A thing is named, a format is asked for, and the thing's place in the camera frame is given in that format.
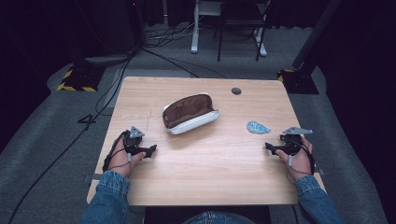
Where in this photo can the person's left hand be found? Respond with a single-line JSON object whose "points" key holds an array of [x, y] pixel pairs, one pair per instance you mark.
{"points": [[123, 158]]}

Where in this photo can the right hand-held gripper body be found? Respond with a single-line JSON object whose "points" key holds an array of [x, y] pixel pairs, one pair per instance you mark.
{"points": [[292, 141]]}

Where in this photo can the white desk frame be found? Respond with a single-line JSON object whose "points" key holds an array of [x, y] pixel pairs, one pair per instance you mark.
{"points": [[196, 31]]}

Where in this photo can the black stand base striped tape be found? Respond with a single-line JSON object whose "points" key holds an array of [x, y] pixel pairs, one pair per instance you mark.
{"points": [[79, 78], [297, 81]]}

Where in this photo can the black metal chair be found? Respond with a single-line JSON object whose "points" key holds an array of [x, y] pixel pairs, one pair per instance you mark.
{"points": [[241, 21]]}

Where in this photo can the person's denim lap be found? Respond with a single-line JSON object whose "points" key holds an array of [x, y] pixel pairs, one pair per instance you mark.
{"points": [[218, 217]]}

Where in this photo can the white pouch with brown lining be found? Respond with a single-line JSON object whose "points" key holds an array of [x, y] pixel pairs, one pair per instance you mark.
{"points": [[189, 113]]}

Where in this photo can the person's right hand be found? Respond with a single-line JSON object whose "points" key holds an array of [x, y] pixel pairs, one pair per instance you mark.
{"points": [[297, 160]]}

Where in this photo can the blue patterned face mask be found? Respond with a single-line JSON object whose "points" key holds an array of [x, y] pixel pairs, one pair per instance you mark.
{"points": [[257, 127]]}

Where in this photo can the black slanted stand pole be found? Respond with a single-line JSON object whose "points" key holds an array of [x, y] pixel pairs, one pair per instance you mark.
{"points": [[316, 34]]}

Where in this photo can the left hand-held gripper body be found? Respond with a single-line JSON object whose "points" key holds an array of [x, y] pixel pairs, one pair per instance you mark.
{"points": [[133, 140]]}

